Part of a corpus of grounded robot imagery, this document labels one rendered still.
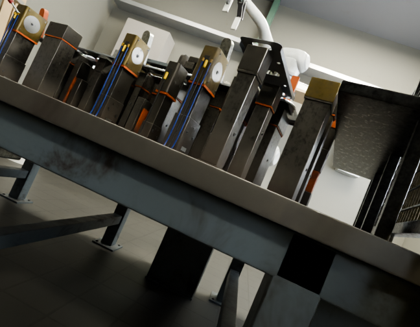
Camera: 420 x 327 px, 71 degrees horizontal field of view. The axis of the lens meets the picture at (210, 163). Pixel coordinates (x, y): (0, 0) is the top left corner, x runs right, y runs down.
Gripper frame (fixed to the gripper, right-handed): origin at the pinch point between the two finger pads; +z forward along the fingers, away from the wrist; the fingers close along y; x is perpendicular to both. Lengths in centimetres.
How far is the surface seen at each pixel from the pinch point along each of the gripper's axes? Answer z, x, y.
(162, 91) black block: 58, 16, 45
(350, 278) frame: 83, 83, 70
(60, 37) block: 49, -41, 46
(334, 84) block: 41, 65, 42
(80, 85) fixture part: 62, -38, 30
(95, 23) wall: -71, -325, -174
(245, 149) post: 67, 51, 47
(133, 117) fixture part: 67, -2, 32
